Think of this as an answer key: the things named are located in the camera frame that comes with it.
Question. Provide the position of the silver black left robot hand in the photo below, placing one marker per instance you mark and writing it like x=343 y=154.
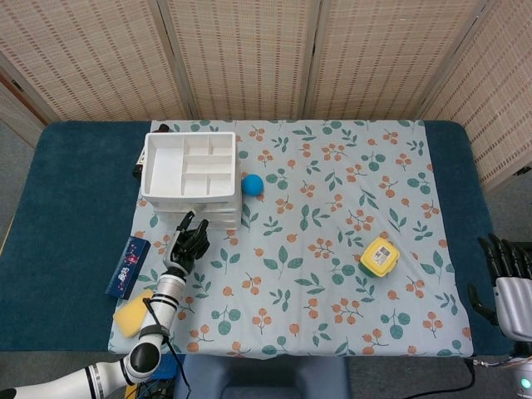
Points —
x=185 y=249

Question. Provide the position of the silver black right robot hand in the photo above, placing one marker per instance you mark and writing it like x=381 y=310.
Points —
x=515 y=305

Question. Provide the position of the clear plastic drawer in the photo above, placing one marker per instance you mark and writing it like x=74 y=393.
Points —
x=216 y=205

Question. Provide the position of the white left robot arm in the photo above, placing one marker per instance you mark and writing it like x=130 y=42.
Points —
x=164 y=307

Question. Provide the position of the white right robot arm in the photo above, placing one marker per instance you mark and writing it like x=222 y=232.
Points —
x=521 y=374

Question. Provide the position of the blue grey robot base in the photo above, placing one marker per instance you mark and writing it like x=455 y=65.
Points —
x=257 y=374

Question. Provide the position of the white plastic drawer organizer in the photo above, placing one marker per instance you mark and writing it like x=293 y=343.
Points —
x=166 y=166

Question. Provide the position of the dark blue printed box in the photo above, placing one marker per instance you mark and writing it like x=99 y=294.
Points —
x=126 y=268

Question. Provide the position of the yellow sponge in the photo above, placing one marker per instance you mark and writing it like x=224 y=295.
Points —
x=129 y=320

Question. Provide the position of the blue ball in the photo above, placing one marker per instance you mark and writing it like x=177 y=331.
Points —
x=252 y=185

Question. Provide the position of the floral print tablecloth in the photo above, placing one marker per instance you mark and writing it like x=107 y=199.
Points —
x=291 y=208

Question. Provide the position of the blue plastic crate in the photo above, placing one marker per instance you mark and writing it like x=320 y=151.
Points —
x=172 y=367

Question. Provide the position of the brown glass bottle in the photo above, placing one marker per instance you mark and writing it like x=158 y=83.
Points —
x=163 y=128

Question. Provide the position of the teal table cover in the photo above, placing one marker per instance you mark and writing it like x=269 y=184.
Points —
x=75 y=187

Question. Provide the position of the green container with yellow lid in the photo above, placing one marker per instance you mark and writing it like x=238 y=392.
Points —
x=379 y=255

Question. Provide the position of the bamboo folding screen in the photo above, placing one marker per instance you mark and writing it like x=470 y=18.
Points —
x=249 y=54

